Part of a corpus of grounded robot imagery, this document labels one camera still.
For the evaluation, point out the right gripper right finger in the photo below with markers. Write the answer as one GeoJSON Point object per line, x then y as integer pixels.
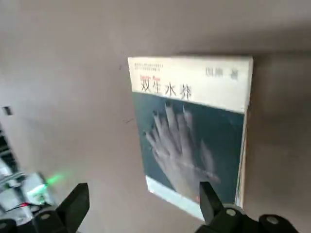
{"type": "Point", "coordinates": [223, 221]}

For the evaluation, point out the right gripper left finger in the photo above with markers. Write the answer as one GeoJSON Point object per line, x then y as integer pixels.
{"type": "Point", "coordinates": [60, 218]}

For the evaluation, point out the dark book with hands cover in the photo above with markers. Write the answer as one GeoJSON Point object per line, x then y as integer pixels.
{"type": "Point", "coordinates": [189, 126]}

